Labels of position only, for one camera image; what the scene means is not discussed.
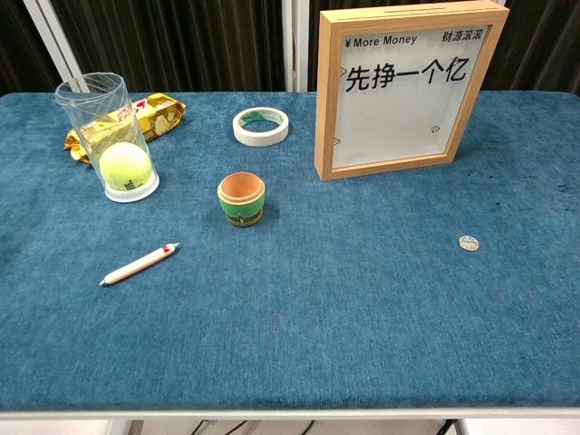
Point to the silver coin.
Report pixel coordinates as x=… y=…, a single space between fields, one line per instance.
x=469 y=243

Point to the green painted wooden cup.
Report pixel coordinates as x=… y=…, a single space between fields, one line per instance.
x=240 y=209

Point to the white tape roll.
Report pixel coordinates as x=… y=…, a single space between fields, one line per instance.
x=240 y=132

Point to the blue table cloth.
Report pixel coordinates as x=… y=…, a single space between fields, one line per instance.
x=290 y=326

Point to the cream pen with red band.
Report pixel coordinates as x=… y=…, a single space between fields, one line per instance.
x=136 y=266

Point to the gold snack packet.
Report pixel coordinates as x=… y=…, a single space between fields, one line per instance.
x=165 y=113

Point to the yellow tennis ball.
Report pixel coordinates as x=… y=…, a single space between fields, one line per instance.
x=124 y=165

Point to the black pleated partition panel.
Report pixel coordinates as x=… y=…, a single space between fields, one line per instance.
x=544 y=36
x=18 y=45
x=181 y=45

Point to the clear plastic ball tube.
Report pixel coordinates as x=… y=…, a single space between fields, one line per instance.
x=81 y=113

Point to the wooden framed money box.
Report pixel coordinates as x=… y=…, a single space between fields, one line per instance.
x=326 y=136

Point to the white partition frame post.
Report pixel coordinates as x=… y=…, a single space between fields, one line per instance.
x=58 y=45
x=288 y=45

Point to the white table frame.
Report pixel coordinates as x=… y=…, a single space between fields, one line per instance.
x=290 y=414

